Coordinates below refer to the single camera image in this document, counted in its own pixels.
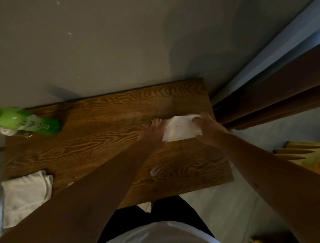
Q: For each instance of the green drink bottle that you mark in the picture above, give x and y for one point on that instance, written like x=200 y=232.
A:
x=37 y=124

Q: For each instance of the white wiping cloth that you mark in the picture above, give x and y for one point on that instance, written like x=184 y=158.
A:
x=22 y=197

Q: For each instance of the person's left hand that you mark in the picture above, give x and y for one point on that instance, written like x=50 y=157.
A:
x=152 y=135

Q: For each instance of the white-capped glass shaker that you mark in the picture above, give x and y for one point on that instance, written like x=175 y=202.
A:
x=7 y=131

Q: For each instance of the clear-wrapped white tissue pack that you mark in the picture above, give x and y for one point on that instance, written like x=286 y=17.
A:
x=180 y=129

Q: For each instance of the person's right forearm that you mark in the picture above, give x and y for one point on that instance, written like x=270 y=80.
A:
x=275 y=180

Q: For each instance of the black shorts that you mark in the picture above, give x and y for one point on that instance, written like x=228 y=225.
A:
x=170 y=210

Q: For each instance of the person's left forearm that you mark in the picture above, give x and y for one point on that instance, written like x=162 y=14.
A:
x=87 y=197

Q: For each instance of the white shirt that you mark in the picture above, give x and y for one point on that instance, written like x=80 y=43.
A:
x=162 y=234

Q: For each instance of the person's right hand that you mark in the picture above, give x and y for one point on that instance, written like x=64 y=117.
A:
x=212 y=130

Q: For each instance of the brown curtain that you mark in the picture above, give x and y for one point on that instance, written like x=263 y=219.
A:
x=275 y=95

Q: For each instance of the yellow pleated fabric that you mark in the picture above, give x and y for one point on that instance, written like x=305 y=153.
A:
x=302 y=155

